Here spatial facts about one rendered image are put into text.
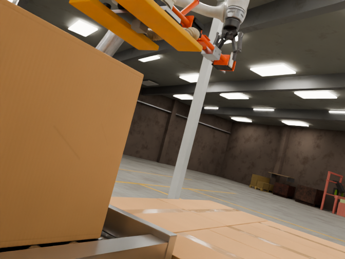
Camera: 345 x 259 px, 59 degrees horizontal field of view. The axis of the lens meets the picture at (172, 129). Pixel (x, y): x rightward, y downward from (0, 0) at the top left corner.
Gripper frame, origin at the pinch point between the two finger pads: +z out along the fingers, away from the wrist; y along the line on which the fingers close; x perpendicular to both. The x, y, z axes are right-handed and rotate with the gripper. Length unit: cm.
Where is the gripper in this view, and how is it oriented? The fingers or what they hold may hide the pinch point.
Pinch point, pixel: (223, 61)
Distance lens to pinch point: 153.7
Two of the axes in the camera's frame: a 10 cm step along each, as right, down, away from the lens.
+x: 5.5, 2.0, 8.1
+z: -2.5, 9.7, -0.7
